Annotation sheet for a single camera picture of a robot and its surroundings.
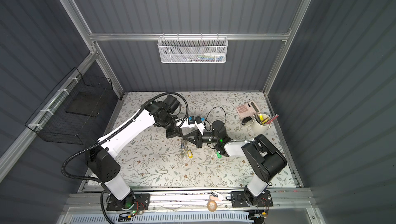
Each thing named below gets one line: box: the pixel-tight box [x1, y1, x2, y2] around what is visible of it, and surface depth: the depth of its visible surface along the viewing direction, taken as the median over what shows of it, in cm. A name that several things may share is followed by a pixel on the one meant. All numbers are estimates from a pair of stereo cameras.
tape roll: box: [207, 199, 218, 213], surface depth 74 cm
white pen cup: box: [251, 114, 271, 135], surface depth 93 cm
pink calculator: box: [235, 100, 261, 120], surface depth 110 cm
